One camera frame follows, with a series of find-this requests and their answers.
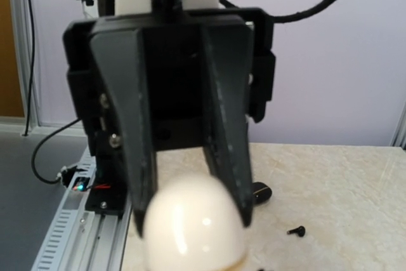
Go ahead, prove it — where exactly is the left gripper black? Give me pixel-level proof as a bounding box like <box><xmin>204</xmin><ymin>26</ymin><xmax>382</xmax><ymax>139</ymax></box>
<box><xmin>63</xmin><ymin>8</ymin><xmax>275</xmax><ymax>235</ymax></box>

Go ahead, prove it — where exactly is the white earbud charging case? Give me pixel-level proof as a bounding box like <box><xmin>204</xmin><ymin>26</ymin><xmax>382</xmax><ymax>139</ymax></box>
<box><xmin>143</xmin><ymin>174</ymin><xmax>247</xmax><ymax>270</ymax></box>

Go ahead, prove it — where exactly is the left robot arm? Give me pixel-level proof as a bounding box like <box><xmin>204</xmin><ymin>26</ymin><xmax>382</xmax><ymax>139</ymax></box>
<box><xmin>63</xmin><ymin>0</ymin><xmax>275</xmax><ymax>232</ymax></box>

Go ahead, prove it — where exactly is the black earbud charging case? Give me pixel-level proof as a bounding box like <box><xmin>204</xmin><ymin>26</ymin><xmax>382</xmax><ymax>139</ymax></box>
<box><xmin>252</xmin><ymin>182</ymin><xmax>273</xmax><ymax>206</ymax></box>

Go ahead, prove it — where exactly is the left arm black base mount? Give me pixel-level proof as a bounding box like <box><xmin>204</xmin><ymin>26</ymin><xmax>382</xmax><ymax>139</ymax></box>
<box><xmin>84</xmin><ymin>153</ymin><xmax>128</xmax><ymax>218</ymax></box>

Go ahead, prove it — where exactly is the black cable on floor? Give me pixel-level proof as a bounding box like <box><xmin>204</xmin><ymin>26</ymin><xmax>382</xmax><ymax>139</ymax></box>
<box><xmin>31</xmin><ymin>117</ymin><xmax>83</xmax><ymax>185</ymax></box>

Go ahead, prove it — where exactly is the aluminium front rail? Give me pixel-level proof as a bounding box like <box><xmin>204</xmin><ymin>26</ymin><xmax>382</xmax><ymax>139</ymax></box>
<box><xmin>32</xmin><ymin>150</ymin><xmax>131</xmax><ymax>270</ymax></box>

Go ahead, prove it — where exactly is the black wireless earbud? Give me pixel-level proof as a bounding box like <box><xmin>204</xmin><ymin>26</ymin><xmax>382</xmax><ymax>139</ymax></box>
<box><xmin>287</xmin><ymin>226</ymin><xmax>306</xmax><ymax>237</ymax></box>

